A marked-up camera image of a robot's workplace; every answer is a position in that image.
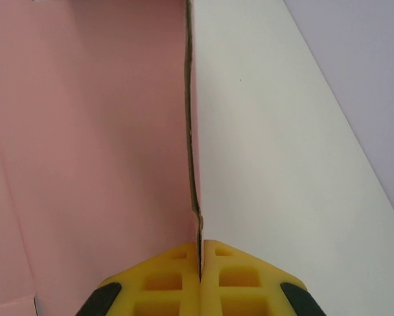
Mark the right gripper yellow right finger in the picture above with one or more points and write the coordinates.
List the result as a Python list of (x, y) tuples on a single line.
[(240, 279)]

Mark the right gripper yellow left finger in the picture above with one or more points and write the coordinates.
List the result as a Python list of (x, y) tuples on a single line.
[(164, 283)]

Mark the pink paper box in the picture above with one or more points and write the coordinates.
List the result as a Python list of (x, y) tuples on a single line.
[(85, 148)]

